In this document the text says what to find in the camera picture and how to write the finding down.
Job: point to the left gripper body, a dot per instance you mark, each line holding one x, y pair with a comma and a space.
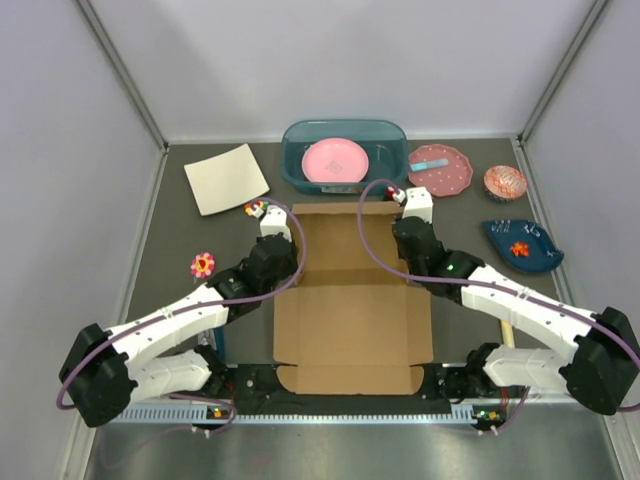
259, 238

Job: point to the brown cardboard box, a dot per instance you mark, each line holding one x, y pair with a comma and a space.
349, 327

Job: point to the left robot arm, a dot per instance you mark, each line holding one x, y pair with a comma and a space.
106, 370

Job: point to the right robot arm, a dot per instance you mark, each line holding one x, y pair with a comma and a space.
593, 357

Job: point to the red black stamp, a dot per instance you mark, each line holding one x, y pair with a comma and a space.
389, 194

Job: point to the multicolour flower toy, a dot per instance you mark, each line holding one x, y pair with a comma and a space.
254, 209

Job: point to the pink polka dot plate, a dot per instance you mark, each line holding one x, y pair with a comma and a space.
446, 181

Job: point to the blue pink spoon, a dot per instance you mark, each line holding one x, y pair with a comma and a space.
428, 165

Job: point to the red pink flower toy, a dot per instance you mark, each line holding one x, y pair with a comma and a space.
203, 265

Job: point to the white square plate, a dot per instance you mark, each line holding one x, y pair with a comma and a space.
226, 181

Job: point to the teal plastic basin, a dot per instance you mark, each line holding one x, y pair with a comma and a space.
384, 142

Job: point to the pink round plate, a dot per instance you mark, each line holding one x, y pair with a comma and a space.
335, 160

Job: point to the red orange candy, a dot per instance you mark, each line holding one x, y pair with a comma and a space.
520, 249

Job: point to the dark blue leaf dish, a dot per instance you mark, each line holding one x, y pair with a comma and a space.
544, 255

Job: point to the wooden stick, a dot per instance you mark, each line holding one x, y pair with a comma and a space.
507, 334

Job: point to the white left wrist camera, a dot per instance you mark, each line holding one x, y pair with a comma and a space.
273, 220

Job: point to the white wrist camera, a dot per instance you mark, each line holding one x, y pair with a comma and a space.
415, 202
273, 220

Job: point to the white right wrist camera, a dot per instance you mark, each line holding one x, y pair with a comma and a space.
415, 202

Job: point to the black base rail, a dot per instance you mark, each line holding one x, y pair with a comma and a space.
435, 382

